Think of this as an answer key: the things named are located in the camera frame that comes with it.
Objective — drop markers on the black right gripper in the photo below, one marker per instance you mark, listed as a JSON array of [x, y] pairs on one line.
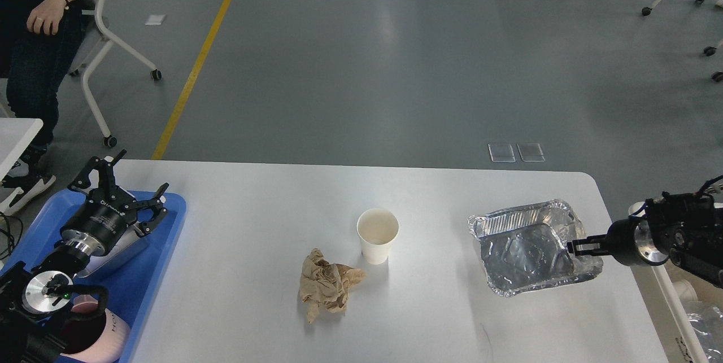
[[629, 242]]

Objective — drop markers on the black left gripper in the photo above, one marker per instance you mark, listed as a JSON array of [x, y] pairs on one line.
[[99, 222]]

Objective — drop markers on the foil lined bin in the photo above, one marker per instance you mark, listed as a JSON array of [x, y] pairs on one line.
[[524, 248]]

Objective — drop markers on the pink ceramic mug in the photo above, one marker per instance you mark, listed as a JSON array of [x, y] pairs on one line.
[[101, 339]]

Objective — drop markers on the brown paper napkin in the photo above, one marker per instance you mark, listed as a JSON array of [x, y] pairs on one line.
[[324, 285]]

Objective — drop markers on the white paper cup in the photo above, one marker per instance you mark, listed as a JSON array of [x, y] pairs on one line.
[[377, 229]]

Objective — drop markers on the stainless steel rectangular tin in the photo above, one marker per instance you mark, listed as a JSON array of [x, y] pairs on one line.
[[128, 247]]

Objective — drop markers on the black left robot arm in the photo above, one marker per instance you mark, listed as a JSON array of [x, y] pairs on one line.
[[38, 302]]

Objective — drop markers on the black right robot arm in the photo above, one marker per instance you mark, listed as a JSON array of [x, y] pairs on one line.
[[685, 229]]

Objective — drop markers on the blue plastic tray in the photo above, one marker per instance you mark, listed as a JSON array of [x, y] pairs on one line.
[[132, 287]]

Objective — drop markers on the white waste bin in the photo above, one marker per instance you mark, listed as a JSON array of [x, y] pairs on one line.
[[685, 311]]

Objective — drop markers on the clear floor plate right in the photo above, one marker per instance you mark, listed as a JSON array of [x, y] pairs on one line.
[[531, 152]]

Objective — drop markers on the clear floor plate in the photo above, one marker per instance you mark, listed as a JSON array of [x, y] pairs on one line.
[[531, 152], [501, 153]]

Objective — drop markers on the white side table left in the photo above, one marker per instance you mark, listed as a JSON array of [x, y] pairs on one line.
[[16, 135]]

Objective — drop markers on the clear floor plate left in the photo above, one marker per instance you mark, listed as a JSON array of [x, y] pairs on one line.
[[501, 153]]

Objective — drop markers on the white office chair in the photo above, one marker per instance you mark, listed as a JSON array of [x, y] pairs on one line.
[[97, 42]]

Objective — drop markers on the person in black clothes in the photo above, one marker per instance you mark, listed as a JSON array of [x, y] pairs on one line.
[[40, 39]]

